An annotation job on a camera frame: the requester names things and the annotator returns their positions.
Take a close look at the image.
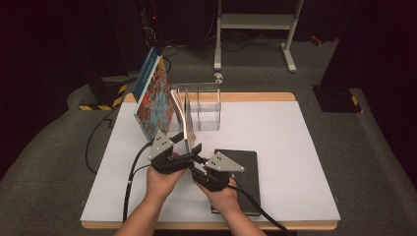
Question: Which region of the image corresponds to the left hand-held gripper cable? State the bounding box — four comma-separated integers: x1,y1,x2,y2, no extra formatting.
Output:
121,140,154,224

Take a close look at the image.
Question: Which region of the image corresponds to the clear acrylic book rack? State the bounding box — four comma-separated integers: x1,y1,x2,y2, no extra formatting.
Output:
167,82,222,133

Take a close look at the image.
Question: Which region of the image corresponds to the purple paperback book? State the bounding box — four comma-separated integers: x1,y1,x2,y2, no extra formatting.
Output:
169,88,199,155

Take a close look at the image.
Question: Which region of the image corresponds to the person's left hand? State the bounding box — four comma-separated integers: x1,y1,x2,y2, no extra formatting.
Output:
145,161,189,199

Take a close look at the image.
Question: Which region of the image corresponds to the black yellow-striped post base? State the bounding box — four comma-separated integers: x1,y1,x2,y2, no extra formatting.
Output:
78,76,129,112
312,85,364,114

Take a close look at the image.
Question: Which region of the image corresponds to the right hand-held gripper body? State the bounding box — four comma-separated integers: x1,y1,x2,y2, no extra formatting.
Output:
196,150,246,193

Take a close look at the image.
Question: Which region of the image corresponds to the black hardcover notebook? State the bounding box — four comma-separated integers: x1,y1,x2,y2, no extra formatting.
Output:
210,148,263,217

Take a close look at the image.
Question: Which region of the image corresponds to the hand-held gripper cable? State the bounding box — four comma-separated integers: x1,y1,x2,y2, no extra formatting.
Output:
225,182,292,236
121,140,154,224

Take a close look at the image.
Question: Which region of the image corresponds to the person's right hand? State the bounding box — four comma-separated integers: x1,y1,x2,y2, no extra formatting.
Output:
196,177,243,214

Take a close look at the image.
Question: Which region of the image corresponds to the dark equipment tower with wires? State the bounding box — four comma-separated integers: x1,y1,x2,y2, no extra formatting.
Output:
139,0,164,57

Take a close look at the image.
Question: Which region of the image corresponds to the dark blue picture book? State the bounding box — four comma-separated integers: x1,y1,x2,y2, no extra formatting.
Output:
132,45,162,115

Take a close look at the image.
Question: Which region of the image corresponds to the white metal stand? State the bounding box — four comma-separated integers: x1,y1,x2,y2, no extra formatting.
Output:
212,0,305,74

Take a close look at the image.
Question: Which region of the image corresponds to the green and sky-blue picture book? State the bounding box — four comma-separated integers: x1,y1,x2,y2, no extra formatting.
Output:
133,54,177,144

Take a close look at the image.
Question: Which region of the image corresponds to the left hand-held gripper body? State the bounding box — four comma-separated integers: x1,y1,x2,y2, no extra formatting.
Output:
148,130,196,175

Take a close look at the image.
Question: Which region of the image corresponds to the right hand-held gripper cable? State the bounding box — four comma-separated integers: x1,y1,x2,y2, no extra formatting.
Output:
225,182,292,236

